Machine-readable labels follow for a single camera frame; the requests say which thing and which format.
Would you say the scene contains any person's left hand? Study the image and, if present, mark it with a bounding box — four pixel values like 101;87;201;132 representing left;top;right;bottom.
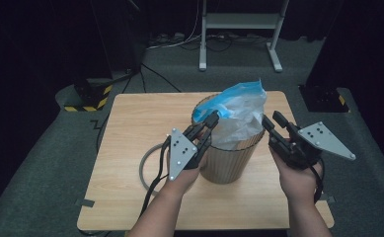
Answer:
164;152;208;198

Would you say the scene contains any left hand-held gripper black cable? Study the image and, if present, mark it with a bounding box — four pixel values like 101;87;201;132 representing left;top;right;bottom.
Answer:
138;134;173;218

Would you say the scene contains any thin black cable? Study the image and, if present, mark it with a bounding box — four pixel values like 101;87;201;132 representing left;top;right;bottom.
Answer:
95;113;112;154

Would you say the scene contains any clear plastic bag blue edge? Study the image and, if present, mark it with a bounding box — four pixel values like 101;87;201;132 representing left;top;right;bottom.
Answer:
192;78;268;151

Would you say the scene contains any long black floor cable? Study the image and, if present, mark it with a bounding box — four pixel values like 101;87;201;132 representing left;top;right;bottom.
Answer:
139;62;183;94

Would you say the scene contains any black base yellow striped edge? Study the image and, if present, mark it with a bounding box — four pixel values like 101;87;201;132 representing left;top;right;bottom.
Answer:
63;77;115;113

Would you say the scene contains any person's right hand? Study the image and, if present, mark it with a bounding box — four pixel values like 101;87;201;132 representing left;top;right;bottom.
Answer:
269;147;324;203

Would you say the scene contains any white metal stand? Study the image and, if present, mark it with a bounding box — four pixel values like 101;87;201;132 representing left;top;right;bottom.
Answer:
198;0;291;73

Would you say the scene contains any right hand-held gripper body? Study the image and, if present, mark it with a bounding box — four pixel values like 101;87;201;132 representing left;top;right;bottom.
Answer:
269;121;356;171

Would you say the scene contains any tangle of floor cables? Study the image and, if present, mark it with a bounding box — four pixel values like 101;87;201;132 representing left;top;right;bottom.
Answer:
146;0;272;53

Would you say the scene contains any grey bin rim ring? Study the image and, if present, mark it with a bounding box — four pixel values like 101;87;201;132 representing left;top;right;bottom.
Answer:
138;142;172;196

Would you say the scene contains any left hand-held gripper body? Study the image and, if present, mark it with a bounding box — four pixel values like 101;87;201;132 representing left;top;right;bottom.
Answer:
168;126;210;182

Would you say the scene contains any translucent ribbed waste bin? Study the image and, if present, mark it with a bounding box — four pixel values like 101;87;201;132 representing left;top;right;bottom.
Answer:
192;93;267;185

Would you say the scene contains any right hand-held gripper black cable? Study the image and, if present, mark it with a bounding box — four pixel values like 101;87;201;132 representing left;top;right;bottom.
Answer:
311;157;326;204

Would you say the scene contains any hand-held gripper black cable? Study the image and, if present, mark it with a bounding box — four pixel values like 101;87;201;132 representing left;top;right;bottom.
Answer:
311;157;326;204
138;134;173;218

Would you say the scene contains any black base yellow corner mark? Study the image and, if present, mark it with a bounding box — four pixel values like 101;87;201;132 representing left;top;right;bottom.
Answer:
298;84;351;114

